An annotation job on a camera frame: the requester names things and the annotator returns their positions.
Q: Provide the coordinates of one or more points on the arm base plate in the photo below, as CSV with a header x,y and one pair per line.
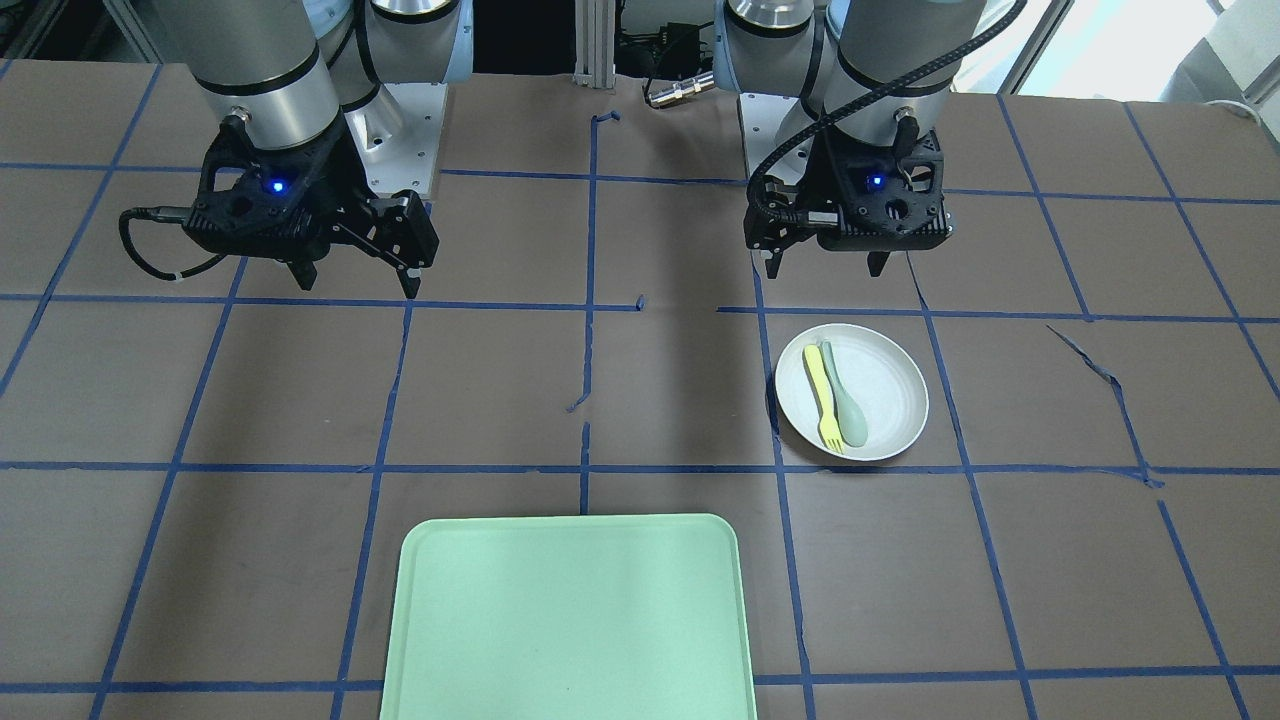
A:
x,y
768,120
398,133

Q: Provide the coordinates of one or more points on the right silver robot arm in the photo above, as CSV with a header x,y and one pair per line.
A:
x,y
330,115

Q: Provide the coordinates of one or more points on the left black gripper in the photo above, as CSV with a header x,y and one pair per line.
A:
x,y
812,190

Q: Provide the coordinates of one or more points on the light green tray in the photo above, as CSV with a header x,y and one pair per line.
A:
x,y
574,617

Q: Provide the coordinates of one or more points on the aluminium frame post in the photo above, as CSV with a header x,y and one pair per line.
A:
x,y
595,27

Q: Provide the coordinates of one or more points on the pale green plastic spoon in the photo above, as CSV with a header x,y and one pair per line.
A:
x,y
851,420

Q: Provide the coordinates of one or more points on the white round plate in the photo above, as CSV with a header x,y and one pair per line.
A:
x,y
879,375

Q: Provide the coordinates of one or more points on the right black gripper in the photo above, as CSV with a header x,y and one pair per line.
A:
x,y
334,188

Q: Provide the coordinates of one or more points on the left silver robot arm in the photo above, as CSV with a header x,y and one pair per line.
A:
x,y
839,102

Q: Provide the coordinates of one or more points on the yellow plastic fork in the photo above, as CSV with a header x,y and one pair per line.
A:
x,y
828,429

